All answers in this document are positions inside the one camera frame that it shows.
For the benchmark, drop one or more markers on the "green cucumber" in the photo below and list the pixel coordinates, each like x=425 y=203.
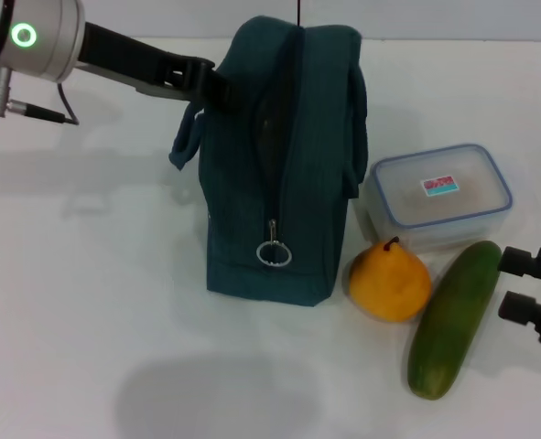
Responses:
x=453 y=315

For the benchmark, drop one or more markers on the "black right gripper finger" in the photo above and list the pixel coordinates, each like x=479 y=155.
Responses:
x=519 y=308
x=522 y=263

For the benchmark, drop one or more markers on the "yellow pear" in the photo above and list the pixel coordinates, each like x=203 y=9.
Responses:
x=389 y=288

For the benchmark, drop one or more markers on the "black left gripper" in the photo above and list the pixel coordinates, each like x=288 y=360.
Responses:
x=133 y=59

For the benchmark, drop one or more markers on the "dark teal insulated lunch bag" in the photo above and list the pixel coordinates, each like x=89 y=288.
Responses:
x=316 y=160

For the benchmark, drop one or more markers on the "clear container with blue-rimmed lid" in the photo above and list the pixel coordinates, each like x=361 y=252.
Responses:
x=439 y=206

